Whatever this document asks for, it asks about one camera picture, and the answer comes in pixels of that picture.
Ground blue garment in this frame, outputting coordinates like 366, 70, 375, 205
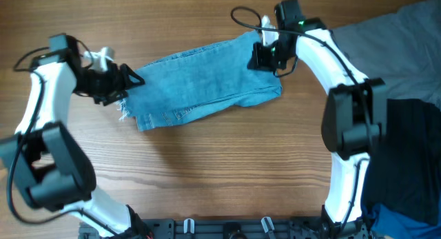
362, 204, 440, 239

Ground grey t-shirt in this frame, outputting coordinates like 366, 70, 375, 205
333, 0, 440, 107

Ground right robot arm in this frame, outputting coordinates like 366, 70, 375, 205
247, 0, 387, 238

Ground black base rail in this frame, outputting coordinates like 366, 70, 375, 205
78, 216, 331, 239

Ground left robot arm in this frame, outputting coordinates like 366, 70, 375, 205
1, 33, 153, 238

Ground black garment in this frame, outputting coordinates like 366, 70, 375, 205
362, 99, 440, 225

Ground right black cable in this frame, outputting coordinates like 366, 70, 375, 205
229, 6, 375, 233

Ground light blue denim jeans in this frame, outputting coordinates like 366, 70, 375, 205
119, 31, 282, 132

